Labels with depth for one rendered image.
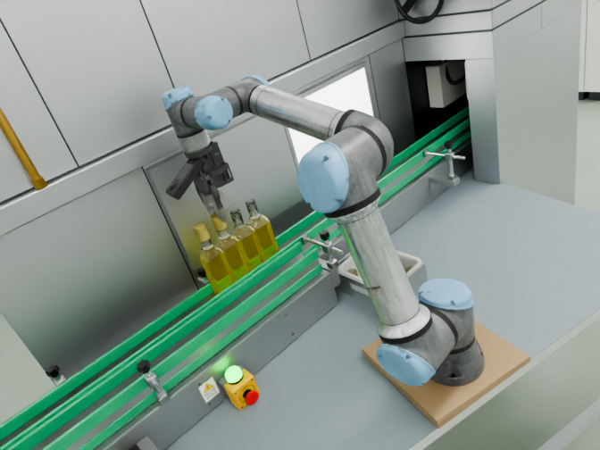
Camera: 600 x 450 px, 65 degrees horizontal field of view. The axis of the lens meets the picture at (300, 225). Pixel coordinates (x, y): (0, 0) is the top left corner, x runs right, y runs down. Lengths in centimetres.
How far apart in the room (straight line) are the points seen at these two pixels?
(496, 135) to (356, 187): 114
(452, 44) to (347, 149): 111
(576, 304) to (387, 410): 59
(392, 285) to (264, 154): 74
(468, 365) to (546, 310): 33
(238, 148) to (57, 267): 60
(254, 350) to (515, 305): 73
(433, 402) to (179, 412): 62
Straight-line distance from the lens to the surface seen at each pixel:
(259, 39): 154
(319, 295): 143
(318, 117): 103
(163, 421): 129
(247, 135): 148
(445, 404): 118
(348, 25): 180
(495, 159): 197
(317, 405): 126
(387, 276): 93
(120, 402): 123
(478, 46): 185
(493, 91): 187
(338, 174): 82
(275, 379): 135
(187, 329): 131
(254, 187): 152
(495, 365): 125
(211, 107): 109
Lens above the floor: 171
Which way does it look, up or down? 29 degrees down
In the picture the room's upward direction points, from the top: 17 degrees counter-clockwise
